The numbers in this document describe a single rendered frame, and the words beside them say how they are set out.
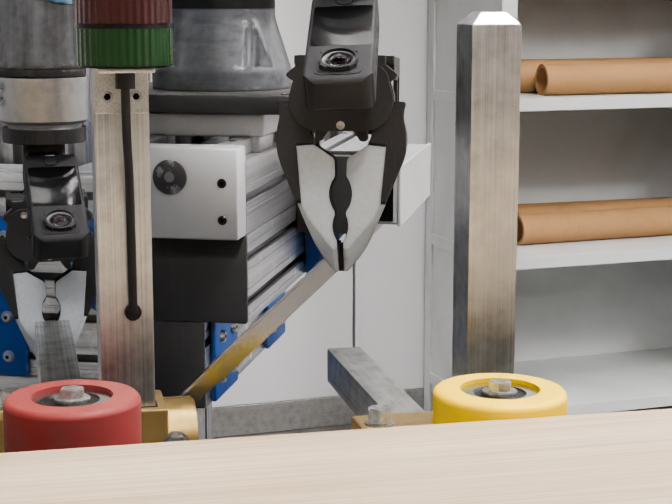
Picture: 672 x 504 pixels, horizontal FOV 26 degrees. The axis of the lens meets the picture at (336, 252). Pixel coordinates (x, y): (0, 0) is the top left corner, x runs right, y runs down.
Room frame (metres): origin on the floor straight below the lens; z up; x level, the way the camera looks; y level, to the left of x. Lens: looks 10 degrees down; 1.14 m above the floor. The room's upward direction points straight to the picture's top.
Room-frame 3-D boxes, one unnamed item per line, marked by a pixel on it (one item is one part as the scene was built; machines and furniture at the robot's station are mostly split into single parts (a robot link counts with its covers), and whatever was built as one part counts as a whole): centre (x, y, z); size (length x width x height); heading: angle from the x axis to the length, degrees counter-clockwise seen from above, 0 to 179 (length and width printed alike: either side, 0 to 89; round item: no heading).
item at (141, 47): (0.90, 0.13, 1.11); 0.06 x 0.06 x 0.02
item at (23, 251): (1.27, 0.25, 0.97); 0.09 x 0.08 x 0.12; 13
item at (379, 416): (0.98, -0.03, 0.85); 0.02 x 0.02 x 0.01
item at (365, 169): (1.03, -0.02, 0.99); 0.06 x 0.03 x 0.09; 174
